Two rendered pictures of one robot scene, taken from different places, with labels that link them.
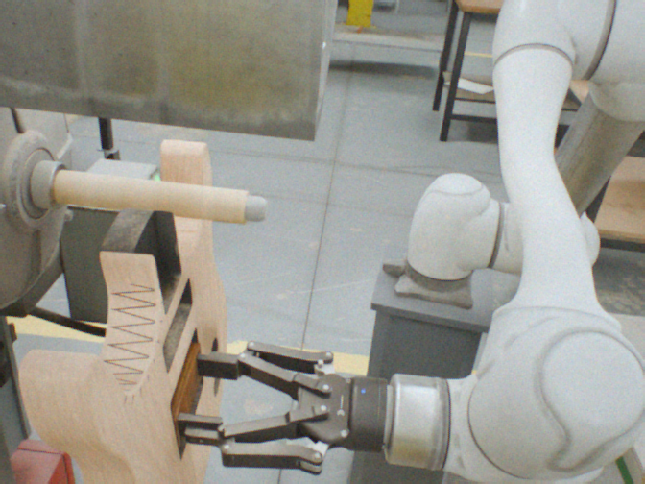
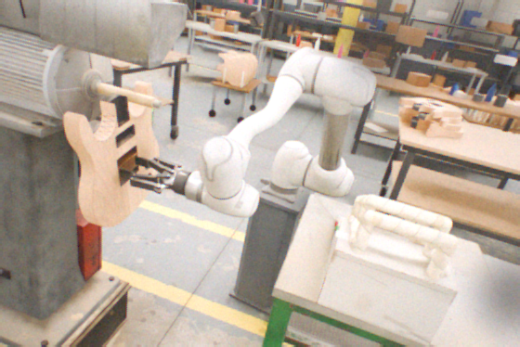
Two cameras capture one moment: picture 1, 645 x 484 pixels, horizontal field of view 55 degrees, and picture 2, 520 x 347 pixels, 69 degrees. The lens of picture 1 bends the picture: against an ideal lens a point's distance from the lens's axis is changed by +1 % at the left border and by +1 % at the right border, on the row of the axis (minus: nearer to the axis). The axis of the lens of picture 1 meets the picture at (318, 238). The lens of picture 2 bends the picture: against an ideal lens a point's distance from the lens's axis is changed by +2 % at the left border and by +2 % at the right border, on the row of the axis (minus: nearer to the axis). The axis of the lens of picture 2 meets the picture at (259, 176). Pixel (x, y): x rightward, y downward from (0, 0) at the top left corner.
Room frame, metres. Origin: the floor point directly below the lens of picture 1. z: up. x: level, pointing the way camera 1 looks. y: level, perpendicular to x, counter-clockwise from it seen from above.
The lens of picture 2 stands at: (-0.45, -0.44, 1.59)
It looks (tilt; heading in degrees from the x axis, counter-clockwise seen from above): 26 degrees down; 9
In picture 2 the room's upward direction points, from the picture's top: 12 degrees clockwise
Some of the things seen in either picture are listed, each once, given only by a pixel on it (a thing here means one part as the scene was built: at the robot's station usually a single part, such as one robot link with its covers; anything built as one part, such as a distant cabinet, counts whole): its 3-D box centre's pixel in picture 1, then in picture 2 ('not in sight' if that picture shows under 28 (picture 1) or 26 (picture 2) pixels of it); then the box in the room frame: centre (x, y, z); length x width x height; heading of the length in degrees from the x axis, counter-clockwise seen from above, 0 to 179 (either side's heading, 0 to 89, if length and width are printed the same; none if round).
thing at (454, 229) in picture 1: (452, 223); (292, 163); (1.25, -0.30, 0.87); 0.18 x 0.16 x 0.22; 81
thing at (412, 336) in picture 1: (413, 387); (269, 244); (1.25, -0.29, 0.35); 0.28 x 0.28 x 0.70; 80
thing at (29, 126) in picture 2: not in sight; (24, 109); (0.54, 0.54, 1.11); 0.36 x 0.24 x 0.04; 87
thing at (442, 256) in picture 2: not in sight; (440, 259); (0.29, -0.74, 1.15); 0.03 x 0.03 x 0.09
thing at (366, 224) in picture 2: not in sight; (363, 234); (0.30, -0.57, 1.15); 0.03 x 0.03 x 0.09
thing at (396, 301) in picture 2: not in sight; (382, 278); (0.34, -0.66, 1.02); 0.27 x 0.15 x 0.17; 87
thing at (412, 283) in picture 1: (428, 270); (280, 185); (1.26, -0.27, 0.73); 0.22 x 0.18 x 0.06; 80
